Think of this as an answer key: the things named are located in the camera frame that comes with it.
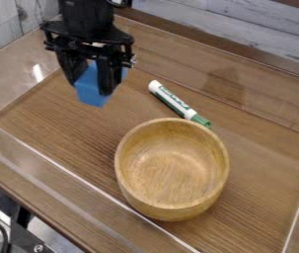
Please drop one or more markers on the brown wooden bowl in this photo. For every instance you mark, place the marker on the brown wooden bowl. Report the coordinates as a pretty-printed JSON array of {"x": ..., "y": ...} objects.
[{"x": 173, "y": 168}]

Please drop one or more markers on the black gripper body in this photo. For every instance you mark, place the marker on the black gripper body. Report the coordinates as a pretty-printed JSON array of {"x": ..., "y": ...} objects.
[{"x": 86, "y": 29}]

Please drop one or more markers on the blue rectangular block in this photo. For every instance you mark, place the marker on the blue rectangular block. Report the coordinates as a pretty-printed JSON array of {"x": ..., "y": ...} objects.
[{"x": 87, "y": 88}]

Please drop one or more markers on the green white marker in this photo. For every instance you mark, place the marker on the green white marker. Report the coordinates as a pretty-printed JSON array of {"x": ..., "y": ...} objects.
[{"x": 177, "y": 105}]

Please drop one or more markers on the clear acrylic tray wall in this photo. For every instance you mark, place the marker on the clear acrylic tray wall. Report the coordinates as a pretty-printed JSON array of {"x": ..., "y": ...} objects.
[{"x": 57, "y": 171}]

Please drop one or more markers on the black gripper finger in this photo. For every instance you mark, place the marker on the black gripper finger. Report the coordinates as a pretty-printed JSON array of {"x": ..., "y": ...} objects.
[
  {"x": 74, "y": 64},
  {"x": 110, "y": 71}
]

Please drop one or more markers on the metal table bracket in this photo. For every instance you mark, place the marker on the metal table bracket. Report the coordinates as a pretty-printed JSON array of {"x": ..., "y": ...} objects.
[{"x": 34, "y": 245}]

